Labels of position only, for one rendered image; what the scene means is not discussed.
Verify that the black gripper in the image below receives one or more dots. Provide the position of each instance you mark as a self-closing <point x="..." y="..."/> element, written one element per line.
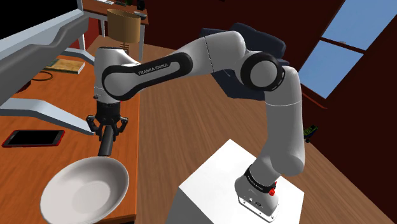
<point x="108" y="113"/>

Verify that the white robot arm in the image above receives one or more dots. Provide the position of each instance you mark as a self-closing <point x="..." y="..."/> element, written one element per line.
<point x="279" y="124"/>

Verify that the green and yellow book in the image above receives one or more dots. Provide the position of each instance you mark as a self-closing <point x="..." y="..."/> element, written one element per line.
<point x="65" y="65"/>

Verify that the red phone with black screen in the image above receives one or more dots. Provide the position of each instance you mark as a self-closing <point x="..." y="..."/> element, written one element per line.
<point x="34" y="138"/>

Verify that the orange wooden desk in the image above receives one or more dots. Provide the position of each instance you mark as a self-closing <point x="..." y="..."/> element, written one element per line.
<point x="28" y="167"/>

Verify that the lamp with brown shade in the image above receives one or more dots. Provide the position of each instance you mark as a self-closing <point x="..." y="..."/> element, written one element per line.
<point x="124" y="26"/>

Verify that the grey monitor with stand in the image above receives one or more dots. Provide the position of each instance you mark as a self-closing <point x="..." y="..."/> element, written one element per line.
<point x="28" y="52"/>

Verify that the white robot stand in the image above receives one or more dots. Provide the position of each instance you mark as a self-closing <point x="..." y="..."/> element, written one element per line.
<point x="211" y="183"/>

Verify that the dark blue armchair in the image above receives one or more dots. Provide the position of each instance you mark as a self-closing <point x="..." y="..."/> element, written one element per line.
<point x="263" y="40"/>

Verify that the small green object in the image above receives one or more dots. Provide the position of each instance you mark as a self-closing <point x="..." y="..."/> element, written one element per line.
<point x="310" y="131"/>

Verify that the window with blue panes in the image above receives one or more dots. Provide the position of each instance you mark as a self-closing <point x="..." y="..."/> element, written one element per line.
<point x="356" y="21"/>

